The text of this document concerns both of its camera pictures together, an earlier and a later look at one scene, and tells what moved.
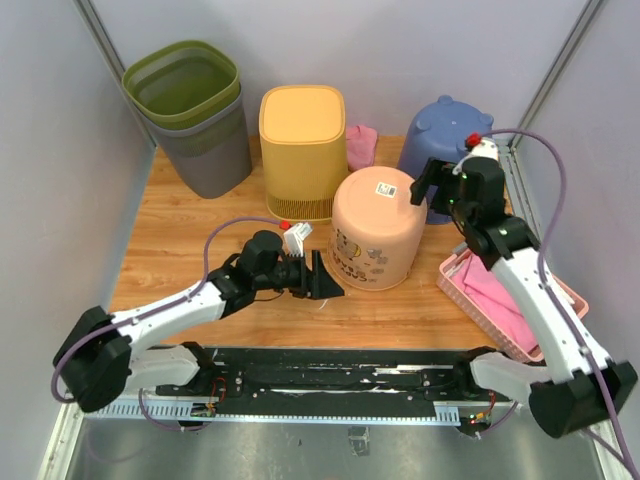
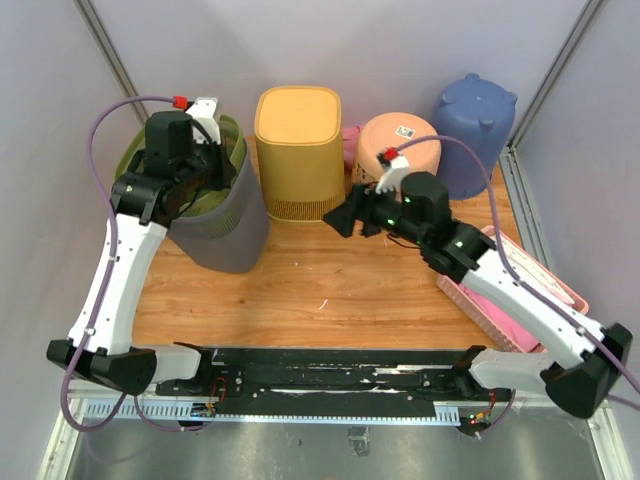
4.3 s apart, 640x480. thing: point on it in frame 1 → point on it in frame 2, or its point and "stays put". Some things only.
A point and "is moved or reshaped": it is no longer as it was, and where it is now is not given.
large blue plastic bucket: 441,129 is moved or reshaped
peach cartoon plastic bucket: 377,232 → 382,131
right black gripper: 436,172 → 359,205
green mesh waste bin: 182,84 → 234,143
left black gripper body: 293,276 → 213,157
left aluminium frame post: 89,13 stays put
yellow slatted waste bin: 304,150 stays put
